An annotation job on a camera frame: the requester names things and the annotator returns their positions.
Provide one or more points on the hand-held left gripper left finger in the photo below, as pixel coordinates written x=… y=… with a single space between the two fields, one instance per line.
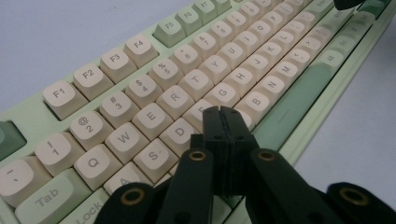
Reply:
x=214 y=137

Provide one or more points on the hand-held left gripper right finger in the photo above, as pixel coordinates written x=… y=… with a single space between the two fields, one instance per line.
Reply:
x=239 y=137

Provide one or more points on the green and cream keyboard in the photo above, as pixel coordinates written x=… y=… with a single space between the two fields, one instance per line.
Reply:
x=174 y=96

